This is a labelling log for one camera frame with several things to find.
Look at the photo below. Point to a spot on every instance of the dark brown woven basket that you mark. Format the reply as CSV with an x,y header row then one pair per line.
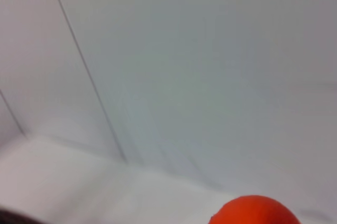
x,y
10,218

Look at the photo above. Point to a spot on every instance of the white tablecloth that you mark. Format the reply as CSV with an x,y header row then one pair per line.
x,y
105,195

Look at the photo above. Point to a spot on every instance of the orange toy pear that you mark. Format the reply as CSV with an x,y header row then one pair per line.
x,y
255,210

